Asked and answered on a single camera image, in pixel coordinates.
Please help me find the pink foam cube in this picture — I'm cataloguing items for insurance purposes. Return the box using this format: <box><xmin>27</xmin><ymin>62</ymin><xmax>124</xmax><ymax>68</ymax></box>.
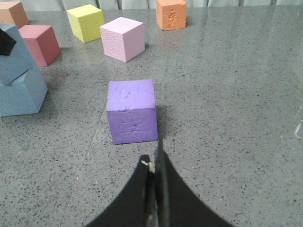
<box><xmin>100</xmin><ymin>17</ymin><xmax>145</xmax><ymax>62</ymax></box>

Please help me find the small red foam cube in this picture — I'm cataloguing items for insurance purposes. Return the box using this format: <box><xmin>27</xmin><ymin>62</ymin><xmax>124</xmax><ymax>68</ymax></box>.
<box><xmin>19</xmin><ymin>25</ymin><xmax>61</xmax><ymax>66</ymax></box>

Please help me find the purple foam cube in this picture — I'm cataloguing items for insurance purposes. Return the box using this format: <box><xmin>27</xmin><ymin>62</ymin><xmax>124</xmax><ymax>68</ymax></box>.
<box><xmin>107</xmin><ymin>79</ymin><xmax>158</xmax><ymax>145</ymax></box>

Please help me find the grey-green curtain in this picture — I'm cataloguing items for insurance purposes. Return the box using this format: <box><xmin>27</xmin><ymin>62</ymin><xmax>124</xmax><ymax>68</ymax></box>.
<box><xmin>0</xmin><ymin>0</ymin><xmax>303</xmax><ymax>11</ymax></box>

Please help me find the textured light blue foam cube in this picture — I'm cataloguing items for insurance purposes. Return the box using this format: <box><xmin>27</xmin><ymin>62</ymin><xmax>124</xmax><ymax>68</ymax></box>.
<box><xmin>0</xmin><ymin>66</ymin><xmax>48</xmax><ymax>117</ymax></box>

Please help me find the orange foam cube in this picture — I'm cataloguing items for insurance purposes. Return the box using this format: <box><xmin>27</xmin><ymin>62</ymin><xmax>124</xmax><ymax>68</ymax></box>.
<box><xmin>0</xmin><ymin>1</ymin><xmax>29</xmax><ymax>28</ymax></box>
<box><xmin>156</xmin><ymin>0</ymin><xmax>187</xmax><ymax>31</ymax></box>

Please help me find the right orange foam cube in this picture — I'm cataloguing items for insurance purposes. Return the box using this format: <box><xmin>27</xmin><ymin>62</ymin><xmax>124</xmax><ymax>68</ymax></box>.
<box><xmin>156</xmin><ymin>0</ymin><xmax>187</xmax><ymax>31</ymax></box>

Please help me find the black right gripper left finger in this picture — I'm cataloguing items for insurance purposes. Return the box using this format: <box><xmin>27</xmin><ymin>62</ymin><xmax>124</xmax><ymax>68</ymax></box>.
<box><xmin>87</xmin><ymin>155</ymin><xmax>156</xmax><ymax>227</ymax></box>

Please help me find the left orange foam cube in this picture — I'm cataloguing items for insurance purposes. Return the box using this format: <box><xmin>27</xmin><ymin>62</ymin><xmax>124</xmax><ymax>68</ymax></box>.
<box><xmin>0</xmin><ymin>1</ymin><xmax>29</xmax><ymax>28</ymax></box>

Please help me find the smooth light blue foam cube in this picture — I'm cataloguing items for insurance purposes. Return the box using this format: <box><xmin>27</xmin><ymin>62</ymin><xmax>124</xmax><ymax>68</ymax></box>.
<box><xmin>0</xmin><ymin>23</ymin><xmax>35</xmax><ymax>85</ymax></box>

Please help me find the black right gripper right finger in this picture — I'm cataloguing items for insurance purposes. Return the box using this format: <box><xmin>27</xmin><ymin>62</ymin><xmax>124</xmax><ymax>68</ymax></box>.
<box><xmin>155</xmin><ymin>139</ymin><xmax>231</xmax><ymax>227</ymax></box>

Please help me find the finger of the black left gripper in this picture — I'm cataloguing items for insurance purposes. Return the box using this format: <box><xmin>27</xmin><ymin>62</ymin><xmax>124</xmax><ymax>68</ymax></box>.
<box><xmin>0</xmin><ymin>29</ymin><xmax>17</xmax><ymax>56</ymax></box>

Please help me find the yellow foam cube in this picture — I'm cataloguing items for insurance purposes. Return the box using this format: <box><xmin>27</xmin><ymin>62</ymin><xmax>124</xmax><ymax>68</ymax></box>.
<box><xmin>67</xmin><ymin>4</ymin><xmax>105</xmax><ymax>43</ymax></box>

